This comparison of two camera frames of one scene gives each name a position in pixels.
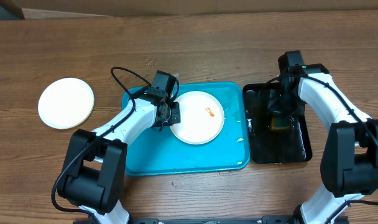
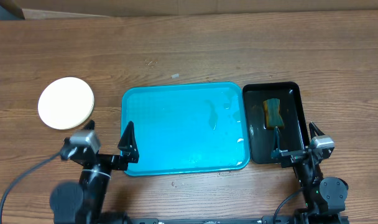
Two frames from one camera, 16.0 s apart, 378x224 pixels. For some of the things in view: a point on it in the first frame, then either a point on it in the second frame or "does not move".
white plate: [202, 117] to [66, 103]
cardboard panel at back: [124, 8] does not move
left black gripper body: [174, 116] to [112, 163]
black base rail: [273, 219] does not move
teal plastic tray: [163, 153] does not move
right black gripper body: [278, 109] to [296, 153]
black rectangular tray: [274, 140] does not move
